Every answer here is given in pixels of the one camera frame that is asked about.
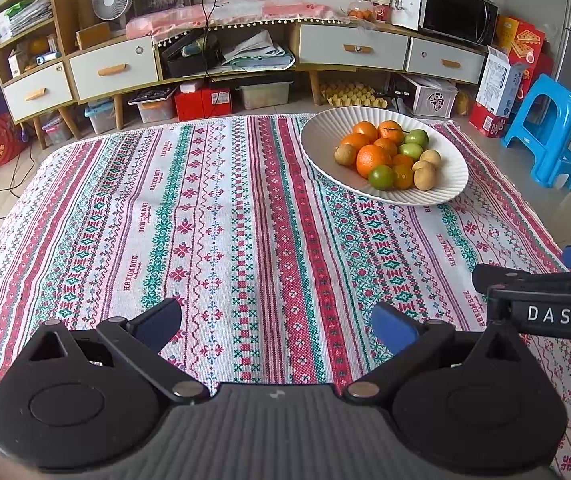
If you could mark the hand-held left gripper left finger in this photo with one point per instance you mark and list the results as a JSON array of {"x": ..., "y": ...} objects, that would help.
[{"x": 158, "y": 322}]

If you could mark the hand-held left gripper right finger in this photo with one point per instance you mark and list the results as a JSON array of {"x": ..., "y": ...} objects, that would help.
[{"x": 393, "y": 322}]

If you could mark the pale brown kiwi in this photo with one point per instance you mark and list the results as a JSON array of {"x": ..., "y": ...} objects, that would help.
[
  {"x": 420, "y": 165},
  {"x": 425, "y": 180},
  {"x": 432, "y": 156}
]

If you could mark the yellowish orange kumquat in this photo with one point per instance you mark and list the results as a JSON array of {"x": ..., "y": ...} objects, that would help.
[{"x": 404, "y": 178}]

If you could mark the dark green jujube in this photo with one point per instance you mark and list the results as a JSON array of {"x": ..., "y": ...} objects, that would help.
[{"x": 381, "y": 178}]

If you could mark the orange mandarin with stem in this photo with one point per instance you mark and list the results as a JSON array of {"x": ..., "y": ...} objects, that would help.
[{"x": 390, "y": 130}]

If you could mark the white ribbed plate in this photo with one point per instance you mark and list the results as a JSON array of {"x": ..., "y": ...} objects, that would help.
[{"x": 318, "y": 140}]

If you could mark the patterned woven tablecloth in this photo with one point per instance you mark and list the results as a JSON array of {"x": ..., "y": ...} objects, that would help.
[{"x": 245, "y": 240}]

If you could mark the red printed box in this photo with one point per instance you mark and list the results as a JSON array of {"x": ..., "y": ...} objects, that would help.
[{"x": 485, "y": 121}]

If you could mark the blue plastic stool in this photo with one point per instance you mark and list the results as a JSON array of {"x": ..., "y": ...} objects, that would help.
[{"x": 555, "y": 90}]

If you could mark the yellow bag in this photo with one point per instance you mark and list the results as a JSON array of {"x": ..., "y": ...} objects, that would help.
[{"x": 461, "y": 102}]

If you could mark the white and blue carton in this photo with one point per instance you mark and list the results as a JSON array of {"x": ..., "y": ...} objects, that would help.
[{"x": 503, "y": 85}]

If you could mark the white patterned crate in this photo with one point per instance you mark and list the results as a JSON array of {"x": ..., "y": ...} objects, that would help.
[{"x": 433, "y": 100}]

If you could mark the clear bin with orange contents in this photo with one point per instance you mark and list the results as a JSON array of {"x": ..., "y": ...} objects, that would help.
[{"x": 155, "y": 112}]

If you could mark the clear bin with blue lid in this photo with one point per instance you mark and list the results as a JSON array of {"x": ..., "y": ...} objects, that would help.
[{"x": 99, "y": 117}]

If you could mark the small clear bin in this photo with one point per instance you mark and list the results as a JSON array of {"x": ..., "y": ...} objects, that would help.
[{"x": 58, "y": 130}]

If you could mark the red cardboard box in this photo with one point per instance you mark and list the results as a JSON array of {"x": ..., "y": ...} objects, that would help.
[{"x": 203, "y": 105}]

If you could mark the black keyboard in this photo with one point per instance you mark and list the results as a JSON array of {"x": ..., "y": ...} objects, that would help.
[{"x": 153, "y": 95}]

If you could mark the black handheld device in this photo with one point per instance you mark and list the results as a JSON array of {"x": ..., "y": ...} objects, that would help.
[{"x": 395, "y": 92}]

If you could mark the red and yellow gift boxes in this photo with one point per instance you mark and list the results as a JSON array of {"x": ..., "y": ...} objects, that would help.
[{"x": 520, "y": 40}]

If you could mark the yellow egg tray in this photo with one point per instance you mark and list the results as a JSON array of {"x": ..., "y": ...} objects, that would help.
[{"x": 350, "y": 95}]

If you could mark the small white box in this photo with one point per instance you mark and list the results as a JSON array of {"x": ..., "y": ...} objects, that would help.
[{"x": 191, "y": 86}]

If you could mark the clear storage bin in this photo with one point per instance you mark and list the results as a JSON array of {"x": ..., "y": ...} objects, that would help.
[{"x": 265, "y": 96}]

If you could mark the black storage box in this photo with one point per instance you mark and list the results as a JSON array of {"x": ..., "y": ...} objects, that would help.
[{"x": 190, "y": 62}]

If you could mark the black microwave oven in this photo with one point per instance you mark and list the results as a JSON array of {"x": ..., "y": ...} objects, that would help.
[{"x": 458, "y": 12}]

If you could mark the pile of loose papers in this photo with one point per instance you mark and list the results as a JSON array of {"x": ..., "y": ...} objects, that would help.
[{"x": 258, "y": 52}]

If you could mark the flat cardboard box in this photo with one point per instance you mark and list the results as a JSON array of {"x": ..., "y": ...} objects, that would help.
[{"x": 93, "y": 35}]

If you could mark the long wooden cabinet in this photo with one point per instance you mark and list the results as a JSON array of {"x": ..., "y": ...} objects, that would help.
[{"x": 293, "y": 45}]

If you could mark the red tin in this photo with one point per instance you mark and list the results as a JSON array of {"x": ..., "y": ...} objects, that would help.
[{"x": 381, "y": 12}]

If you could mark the glass jar with oranges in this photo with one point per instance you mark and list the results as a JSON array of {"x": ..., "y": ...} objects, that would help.
[{"x": 360, "y": 12}]

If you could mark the pink fringed cloth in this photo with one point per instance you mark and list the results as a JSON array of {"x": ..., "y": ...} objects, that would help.
[{"x": 245, "y": 10}]

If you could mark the white desk fan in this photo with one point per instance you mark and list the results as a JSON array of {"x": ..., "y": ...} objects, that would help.
[{"x": 111, "y": 0}]

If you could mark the wooden shelf unit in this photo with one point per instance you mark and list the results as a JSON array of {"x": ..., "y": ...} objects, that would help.
[{"x": 63, "y": 10}]

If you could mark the stacked documents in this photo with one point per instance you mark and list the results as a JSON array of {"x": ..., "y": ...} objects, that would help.
[{"x": 25, "y": 15}]

